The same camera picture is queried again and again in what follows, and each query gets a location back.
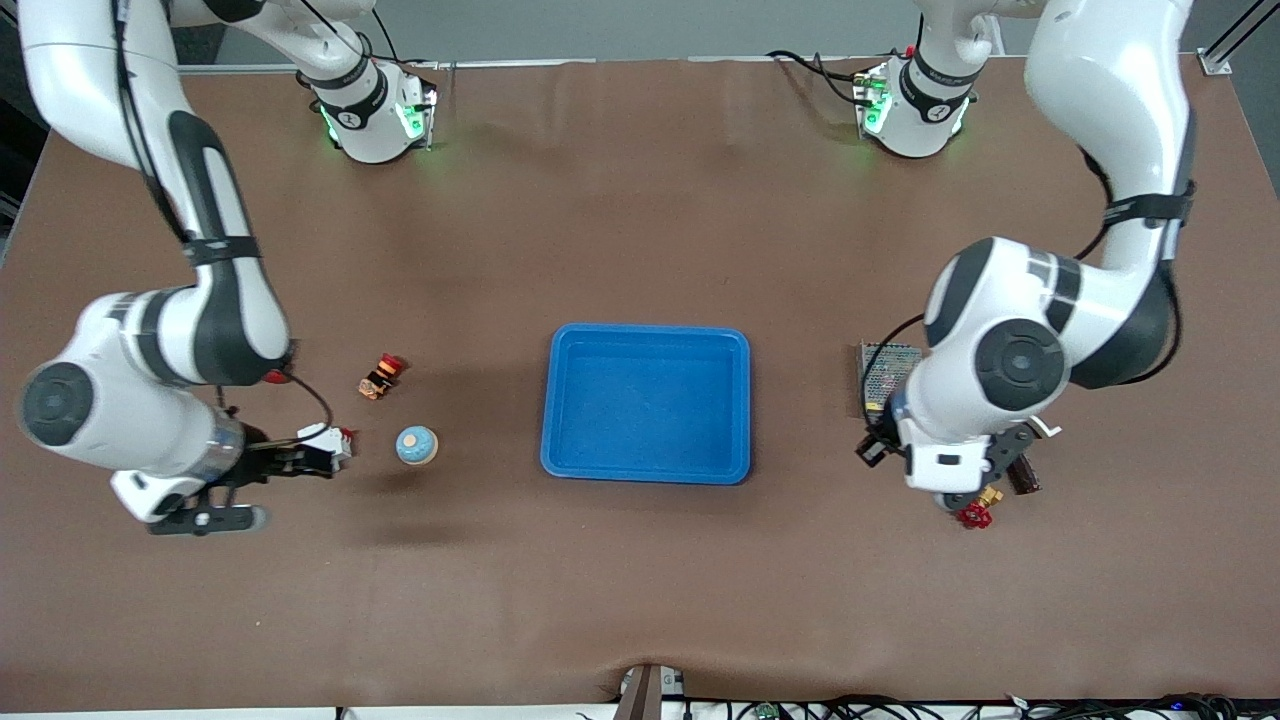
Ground light blue call bell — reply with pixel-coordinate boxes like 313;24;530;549
394;424;440;467

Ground white circuit breaker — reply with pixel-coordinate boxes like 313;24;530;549
297;424;355;475

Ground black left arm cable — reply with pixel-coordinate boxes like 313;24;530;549
860;140;1196;426

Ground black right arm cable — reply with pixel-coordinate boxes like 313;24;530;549
110;0;334;446

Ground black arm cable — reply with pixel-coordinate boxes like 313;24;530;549
860;140;1196;426
110;0;334;446

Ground black base cable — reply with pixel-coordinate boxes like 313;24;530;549
768;50;863;106

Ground blue plastic tray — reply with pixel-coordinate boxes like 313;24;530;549
540;322;752;487

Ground grey metal bracket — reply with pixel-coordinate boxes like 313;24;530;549
612;663;687;720

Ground brass valve red handle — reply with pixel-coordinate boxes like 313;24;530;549
955;483;1005;531

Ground aluminium frame profile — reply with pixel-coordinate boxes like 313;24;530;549
1200;0;1280;76

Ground tangled black cables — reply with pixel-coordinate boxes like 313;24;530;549
680;693;1280;720

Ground metal mesh power supply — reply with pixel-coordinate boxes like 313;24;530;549
858;341;927;419

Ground red orange button switch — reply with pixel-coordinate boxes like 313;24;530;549
357;353;408;402

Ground brown table cover mat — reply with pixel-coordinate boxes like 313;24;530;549
0;55;1280;713

